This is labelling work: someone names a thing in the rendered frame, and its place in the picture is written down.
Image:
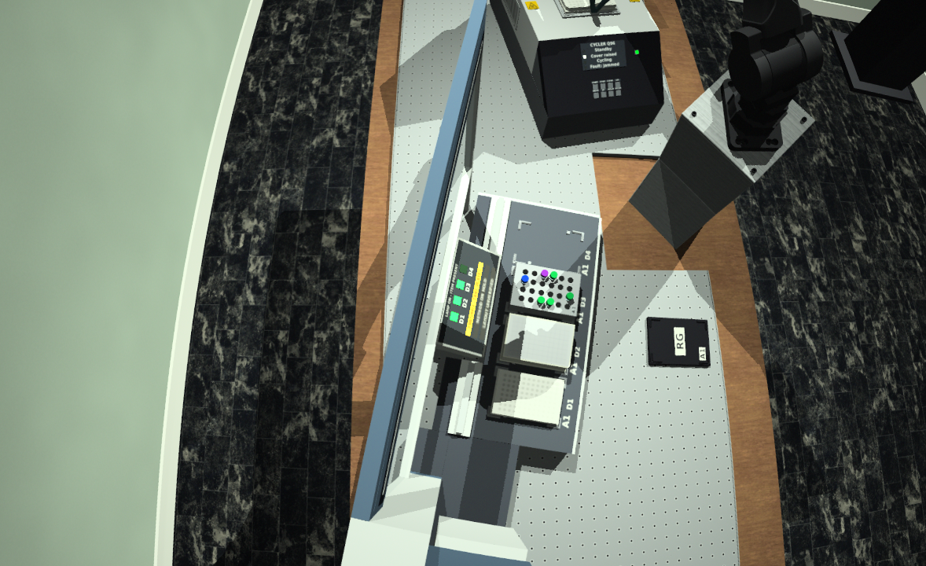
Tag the black rectangular pad with rg label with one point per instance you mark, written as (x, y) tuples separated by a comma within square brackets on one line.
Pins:
[(678, 342)]

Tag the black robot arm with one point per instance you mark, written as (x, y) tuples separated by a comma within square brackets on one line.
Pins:
[(774, 51)]

